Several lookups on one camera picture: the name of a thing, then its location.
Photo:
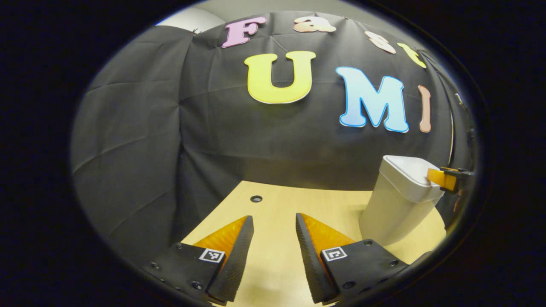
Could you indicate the black backdrop cloth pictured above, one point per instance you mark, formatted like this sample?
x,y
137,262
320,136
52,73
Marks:
x,y
256,145

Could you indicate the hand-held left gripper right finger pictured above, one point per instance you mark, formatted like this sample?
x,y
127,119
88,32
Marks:
x,y
309,260

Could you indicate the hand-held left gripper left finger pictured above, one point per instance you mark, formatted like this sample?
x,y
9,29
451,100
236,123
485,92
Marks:
x,y
236,260

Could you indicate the white desktop garbage bin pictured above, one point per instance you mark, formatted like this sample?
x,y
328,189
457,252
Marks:
x,y
392,209

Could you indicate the wooden desktop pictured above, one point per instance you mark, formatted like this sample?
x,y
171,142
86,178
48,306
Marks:
x,y
277,238

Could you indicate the black round desk grommet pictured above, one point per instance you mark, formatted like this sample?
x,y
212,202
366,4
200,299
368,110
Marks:
x,y
256,198

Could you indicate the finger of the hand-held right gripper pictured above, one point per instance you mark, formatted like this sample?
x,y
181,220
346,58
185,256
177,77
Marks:
x,y
439,178

